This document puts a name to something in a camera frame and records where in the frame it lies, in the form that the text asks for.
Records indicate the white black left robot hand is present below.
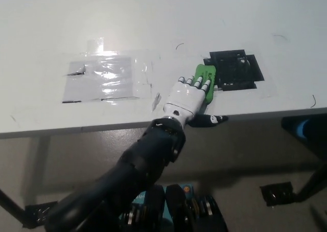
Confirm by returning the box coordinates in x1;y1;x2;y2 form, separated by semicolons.
163;76;229;128

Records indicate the green whiteboard eraser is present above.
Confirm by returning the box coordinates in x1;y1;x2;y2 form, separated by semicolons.
193;63;217;105

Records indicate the black tape square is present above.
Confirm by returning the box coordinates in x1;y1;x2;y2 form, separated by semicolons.
203;49;265;91

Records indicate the teal router box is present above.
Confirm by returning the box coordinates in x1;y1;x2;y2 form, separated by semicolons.
137;182;196;221

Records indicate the black object with blue patch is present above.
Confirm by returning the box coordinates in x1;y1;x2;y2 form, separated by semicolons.
281;116;327;143

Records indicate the black table leg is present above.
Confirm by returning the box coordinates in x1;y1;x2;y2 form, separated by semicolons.
0;188;28;227
296;163;327;202

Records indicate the black table foot plate left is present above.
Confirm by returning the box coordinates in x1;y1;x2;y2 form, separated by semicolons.
24;201;58;229

